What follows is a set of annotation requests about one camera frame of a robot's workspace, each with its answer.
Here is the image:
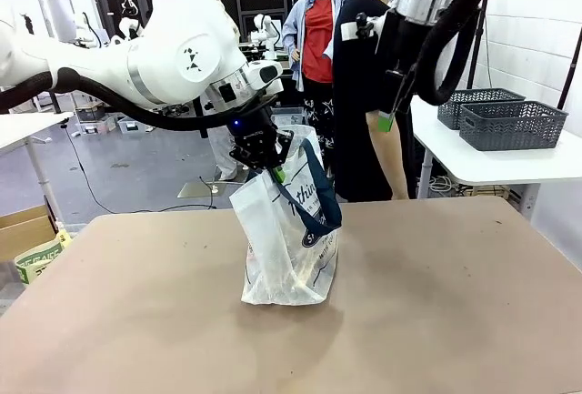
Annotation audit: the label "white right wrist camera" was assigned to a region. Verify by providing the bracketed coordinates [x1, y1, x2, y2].
[341, 13, 380, 43]

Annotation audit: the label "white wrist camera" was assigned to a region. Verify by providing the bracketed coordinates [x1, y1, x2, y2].
[341, 13, 380, 43]
[246, 60, 285, 91]

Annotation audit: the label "person in red shirt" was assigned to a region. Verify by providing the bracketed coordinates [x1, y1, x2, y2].
[282, 0, 347, 177]

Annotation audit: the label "white side table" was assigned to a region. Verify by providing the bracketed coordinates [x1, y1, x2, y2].
[410, 93, 582, 218]

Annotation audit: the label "person in black shirt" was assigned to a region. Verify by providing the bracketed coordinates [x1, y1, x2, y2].
[333, 0, 418, 203]

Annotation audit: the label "metal floor plate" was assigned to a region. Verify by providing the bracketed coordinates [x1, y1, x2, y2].
[176, 179, 238, 199]

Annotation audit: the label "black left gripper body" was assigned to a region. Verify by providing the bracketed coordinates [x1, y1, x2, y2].
[226, 109, 280, 167]

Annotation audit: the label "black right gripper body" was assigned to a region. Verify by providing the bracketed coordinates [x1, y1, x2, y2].
[378, 8, 422, 75]

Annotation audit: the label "green white printed sack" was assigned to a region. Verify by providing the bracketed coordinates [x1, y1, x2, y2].
[14, 231, 74, 286]

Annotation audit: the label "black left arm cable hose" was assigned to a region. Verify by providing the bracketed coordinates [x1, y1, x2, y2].
[0, 66, 279, 141]

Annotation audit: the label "clear plastic storage bin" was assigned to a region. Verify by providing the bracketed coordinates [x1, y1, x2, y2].
[270, 106, 306, 127]

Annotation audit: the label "white height-adjustable desk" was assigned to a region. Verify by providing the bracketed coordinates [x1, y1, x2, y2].
[0, 111, 75, 232]

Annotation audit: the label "brown cardboard box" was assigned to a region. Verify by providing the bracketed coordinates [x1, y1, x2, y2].
[0, 204, 59, 264]

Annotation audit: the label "grey plastic woven basket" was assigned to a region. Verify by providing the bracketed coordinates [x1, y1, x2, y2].
[458, 100, 570, 152]
[436, 87, 527, 131]

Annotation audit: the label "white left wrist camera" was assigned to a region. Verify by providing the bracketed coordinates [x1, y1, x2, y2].
[246, 60, 285, 91]

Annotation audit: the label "grey floor storage crate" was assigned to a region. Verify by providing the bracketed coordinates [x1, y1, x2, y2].
[116, 115, 152, 135]

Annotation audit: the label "translucent shopping bag navy handles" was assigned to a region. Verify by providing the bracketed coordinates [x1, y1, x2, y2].
[228, 125, 344, 308]

